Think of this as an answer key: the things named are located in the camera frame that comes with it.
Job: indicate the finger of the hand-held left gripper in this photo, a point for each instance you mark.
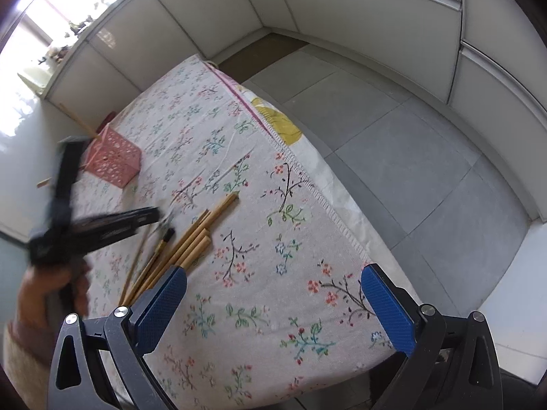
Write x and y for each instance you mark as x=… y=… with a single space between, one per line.
x=145 y=217

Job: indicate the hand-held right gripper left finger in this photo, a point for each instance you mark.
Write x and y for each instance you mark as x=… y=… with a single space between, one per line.
x=164 y=299

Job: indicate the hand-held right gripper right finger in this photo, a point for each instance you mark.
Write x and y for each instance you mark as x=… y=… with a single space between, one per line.
x=386 y=307

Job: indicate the black chopstick with yellow end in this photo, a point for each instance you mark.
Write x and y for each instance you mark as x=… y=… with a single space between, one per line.
x=169 y=235

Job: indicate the light bamboo chopstick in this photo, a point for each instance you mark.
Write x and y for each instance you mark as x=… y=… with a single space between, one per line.
x=79 y=121
x=42 y=182
x=226 y=205

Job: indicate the bunch of wooden chopsticks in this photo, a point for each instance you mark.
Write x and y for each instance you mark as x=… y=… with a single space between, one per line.
x=188 y=247

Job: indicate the pink perforated utensil holder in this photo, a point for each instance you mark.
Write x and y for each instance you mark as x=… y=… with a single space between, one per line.
x=113 y=158

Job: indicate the person's left forearm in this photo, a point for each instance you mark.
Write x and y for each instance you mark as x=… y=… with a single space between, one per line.
x=25 y=363

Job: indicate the person's left hand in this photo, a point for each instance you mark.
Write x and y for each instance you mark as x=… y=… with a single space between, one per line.
x=40 y=294

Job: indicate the floral tablecloth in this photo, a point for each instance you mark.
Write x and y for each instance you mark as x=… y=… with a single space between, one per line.
x=256 y=286

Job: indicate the cream triangular object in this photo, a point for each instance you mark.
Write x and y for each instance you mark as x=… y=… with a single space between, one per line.
x=38 y=81

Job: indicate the row of small ornaments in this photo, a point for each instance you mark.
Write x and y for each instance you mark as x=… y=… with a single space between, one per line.
x=81 y=25

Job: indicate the brown floor mat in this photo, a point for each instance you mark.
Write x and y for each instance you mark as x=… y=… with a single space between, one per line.
x=260 y=57

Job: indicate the white flat-door cabinet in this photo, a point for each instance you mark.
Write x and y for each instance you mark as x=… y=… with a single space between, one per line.
x=179 y=21

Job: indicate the window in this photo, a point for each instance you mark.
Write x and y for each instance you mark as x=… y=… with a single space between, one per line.
x=55 y=4

